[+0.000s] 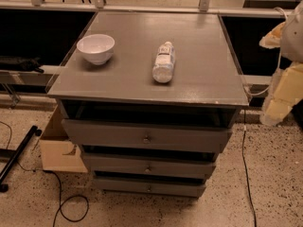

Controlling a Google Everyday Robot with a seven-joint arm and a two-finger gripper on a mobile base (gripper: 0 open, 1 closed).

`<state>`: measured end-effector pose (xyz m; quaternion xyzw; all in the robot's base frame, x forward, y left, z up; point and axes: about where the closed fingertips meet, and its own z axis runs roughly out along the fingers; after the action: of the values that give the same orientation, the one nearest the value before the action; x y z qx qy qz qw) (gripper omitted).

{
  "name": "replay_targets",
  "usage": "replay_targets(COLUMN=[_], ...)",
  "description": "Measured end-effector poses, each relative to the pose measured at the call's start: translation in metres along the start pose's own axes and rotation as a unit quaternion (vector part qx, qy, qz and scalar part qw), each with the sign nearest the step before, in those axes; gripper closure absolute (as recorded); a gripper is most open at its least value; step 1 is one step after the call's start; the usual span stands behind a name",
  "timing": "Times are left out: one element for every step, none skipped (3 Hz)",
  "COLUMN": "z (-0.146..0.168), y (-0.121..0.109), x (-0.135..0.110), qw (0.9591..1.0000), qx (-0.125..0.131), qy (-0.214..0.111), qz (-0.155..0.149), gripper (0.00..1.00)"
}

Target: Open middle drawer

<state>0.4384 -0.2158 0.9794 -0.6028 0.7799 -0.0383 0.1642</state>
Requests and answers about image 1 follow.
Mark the clear plastic bottle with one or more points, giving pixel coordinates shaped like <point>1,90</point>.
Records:
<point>163,68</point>

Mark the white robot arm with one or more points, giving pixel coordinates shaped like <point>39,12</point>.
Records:
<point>286,88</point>

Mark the black object on rail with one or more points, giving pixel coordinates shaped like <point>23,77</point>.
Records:
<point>20,64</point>

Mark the black metal stand leg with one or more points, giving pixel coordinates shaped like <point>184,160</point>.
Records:
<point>10,156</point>

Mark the cardboard box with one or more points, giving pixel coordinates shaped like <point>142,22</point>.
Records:
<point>57,151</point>

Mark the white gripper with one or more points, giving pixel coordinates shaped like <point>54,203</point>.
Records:
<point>294,38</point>

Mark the white bowl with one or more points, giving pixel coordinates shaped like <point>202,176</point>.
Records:
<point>96,48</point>

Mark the metal rail frame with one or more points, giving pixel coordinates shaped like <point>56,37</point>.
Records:
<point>151,3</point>

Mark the grey drawer cabinet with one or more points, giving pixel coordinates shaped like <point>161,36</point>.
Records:
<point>155,117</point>

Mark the grey drawer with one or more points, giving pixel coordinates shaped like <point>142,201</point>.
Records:
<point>128,185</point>
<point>147,166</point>
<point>124,135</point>

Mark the grey bottom drawer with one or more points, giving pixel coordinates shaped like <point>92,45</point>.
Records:
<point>128,185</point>

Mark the grey top drawer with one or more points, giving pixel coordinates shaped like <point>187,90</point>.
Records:
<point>124,135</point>

